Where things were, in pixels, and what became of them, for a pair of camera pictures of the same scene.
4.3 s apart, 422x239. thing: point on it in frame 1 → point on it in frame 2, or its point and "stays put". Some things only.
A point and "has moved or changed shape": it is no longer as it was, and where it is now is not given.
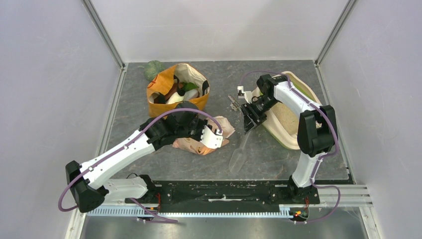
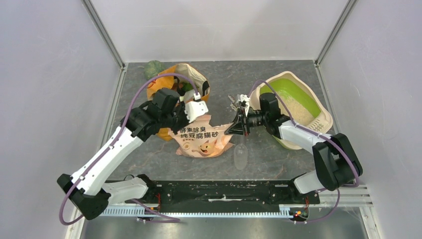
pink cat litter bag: x=220 y=124 has moved or changed shape
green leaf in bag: x=187 y=86 stays put
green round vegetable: x=152 y=68 stays put
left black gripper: x=202 y=123 → x=181 y=107
